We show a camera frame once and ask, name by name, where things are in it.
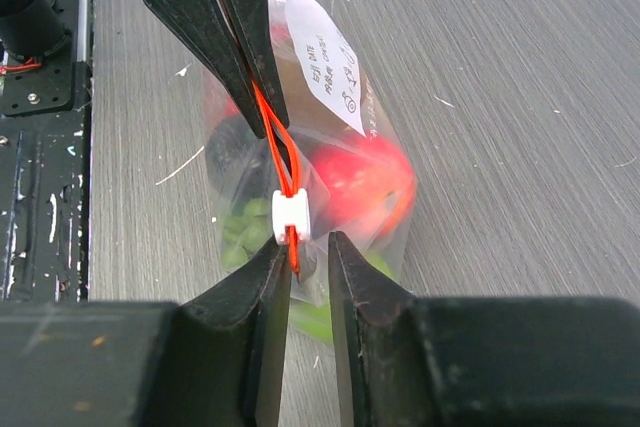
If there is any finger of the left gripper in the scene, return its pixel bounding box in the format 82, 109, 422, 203
143, 0, 266, 138
220, 0, 289, 126

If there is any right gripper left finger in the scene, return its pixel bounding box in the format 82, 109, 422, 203
1, 241, 291, 426

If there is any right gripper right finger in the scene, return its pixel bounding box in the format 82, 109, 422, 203
328, 232, 639, 426

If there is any green apple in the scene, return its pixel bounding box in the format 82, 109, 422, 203
289, 250, 394, 346

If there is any red apple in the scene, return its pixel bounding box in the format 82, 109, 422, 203
311, 131, 417, 241

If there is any clear zip top bag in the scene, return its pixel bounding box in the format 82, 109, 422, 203
203, 0, 417, 344

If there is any orange brown fruit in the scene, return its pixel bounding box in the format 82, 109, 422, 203
276, 57, 347, 135

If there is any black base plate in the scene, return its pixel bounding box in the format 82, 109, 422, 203
1, 0, 92, 302

